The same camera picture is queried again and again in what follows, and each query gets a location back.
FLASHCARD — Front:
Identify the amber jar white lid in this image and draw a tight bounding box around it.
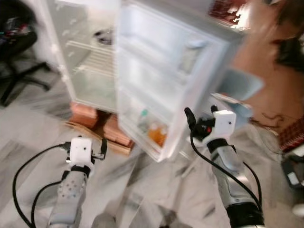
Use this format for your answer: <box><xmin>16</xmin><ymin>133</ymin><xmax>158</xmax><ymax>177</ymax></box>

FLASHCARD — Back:
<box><xmin>148</xmin><ymin>124</ymin><xmax>168</xmax><ymax>147</ymax></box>

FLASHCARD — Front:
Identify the clear plastic water bottle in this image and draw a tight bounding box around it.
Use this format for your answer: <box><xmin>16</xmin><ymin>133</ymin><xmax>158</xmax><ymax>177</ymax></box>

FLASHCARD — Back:
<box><xmin>139</xmin><ymin>109</ymin><xmax>151</xmax><ymax>134</ymax></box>

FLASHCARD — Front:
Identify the mini fridge door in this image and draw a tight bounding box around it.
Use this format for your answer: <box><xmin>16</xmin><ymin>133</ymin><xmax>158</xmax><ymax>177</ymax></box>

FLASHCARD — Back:
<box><xmin>115</xmin><ymin>0</ymin><xmax>246</xmax><ymax>163</ymax></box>

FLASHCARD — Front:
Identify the wooden board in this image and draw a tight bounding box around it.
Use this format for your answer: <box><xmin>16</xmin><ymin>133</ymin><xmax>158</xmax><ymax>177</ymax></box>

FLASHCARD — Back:
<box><xmin>66</xmin><ymin>121</ymin><xmax>134</xmax><ymax>156</ymax></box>

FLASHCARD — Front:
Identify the red brick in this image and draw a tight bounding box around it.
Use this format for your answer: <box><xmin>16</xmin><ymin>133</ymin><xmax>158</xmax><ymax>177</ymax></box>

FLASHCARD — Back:
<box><xmin>102</xmin><ymin>114</ymin><xmax>134</xmax><ymax>149</ymax></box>
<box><xmin>71</xmin><ymin>102</ymin><xmax>98</xmax><ymax>129</ymax></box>

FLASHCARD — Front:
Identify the brown wooden panel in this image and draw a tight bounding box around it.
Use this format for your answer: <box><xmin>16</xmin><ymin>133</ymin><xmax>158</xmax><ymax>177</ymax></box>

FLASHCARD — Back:
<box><xmin>232</xmin><ymin>0</ymin><xmax>304</xmax><ymax>136</ymax></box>

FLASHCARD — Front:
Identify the wide red patterned cloth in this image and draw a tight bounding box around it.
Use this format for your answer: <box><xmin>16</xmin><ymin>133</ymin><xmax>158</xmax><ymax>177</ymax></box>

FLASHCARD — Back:
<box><xmin>277</xmin><ymin>116</ymin><xmax>304</xmax><ymax>153</ymax></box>

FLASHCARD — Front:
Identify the black device white label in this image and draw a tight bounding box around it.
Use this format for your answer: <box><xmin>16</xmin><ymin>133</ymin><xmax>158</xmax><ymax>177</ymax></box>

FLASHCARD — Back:
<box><xmin>280</xmin><ymin>152</ymin><xmax>304</xmax><ymax>191</ymax></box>

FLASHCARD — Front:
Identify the narrow red patterned strip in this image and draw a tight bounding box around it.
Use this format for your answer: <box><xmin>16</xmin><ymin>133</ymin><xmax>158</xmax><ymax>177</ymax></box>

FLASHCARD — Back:
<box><xmin>209</xmin><ymin>0</ymin><xmax>248</xmax><ymax>25</ymax></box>

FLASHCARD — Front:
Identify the dark metal bowl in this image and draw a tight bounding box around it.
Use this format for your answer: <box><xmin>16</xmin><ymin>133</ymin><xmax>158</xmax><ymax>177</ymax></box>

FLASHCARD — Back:
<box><xmin>93</xmin><ymin>28</ymin><xmax>115</xmax><ymax>46</ymax></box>

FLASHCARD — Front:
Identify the black office chair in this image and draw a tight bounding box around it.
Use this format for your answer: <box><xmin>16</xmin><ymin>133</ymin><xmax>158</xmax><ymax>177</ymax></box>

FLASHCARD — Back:
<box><xmin>0</xmin><ymin>0</ymin><xmax>52</xmax><ymax>108</ymax></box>

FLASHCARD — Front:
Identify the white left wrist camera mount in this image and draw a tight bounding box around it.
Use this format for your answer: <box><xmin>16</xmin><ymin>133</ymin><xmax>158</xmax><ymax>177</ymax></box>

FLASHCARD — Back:
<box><xmin>69</xmin><ymin>136</ymin><xmax>95</xmax><ymax>167</ymax></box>

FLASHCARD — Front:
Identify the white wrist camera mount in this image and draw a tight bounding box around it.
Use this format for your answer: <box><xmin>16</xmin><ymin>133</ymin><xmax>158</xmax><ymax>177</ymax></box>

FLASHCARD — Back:
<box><xmin>213</xmin><ymin>110</ymin><xmax>238</xmax><ymax>143</ymax></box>
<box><xmin>69</xmin><ymin>136</ymin><xmax>95</xmax><ymax>167</ymax></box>

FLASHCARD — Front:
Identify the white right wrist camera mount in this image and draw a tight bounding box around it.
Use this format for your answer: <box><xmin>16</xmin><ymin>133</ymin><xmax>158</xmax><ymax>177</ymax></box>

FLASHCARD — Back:
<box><xmin>213</xmin><ymin>110</ymin><xmax>238</xmax><ymax>143</ymax></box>

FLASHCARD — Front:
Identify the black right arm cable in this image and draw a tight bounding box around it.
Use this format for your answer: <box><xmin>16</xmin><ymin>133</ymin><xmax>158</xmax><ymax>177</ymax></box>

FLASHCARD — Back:
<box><xmin>189</xmin><ymin>127</ymin><xmax>264</xmax><ymax>212</ymax></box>

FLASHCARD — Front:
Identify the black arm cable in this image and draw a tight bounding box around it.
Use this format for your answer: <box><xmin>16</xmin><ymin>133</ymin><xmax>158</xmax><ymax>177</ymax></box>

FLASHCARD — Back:
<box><xmin>189</xmin><ymin>127</ymin><xmax>264</xmax><ymax>212</ymax></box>
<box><xmin>12</xmin><ymin>142</ymin><xmax>73</xmax><ymax>228</ymax></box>

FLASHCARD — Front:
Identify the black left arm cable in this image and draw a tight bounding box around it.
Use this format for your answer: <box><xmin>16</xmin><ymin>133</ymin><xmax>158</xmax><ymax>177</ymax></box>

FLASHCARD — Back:
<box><xmin>12</xmin><ymin>142</ymin><xmax>73</xmax><ymax>228</ymax></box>

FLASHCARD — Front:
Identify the white wire fridge shelf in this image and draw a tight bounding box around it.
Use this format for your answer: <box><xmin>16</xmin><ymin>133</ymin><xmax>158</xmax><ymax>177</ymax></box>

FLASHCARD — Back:
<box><xmin>66</xmin><ymin>40</ymin><xmax>118</xmax><ymax>73</ymax></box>

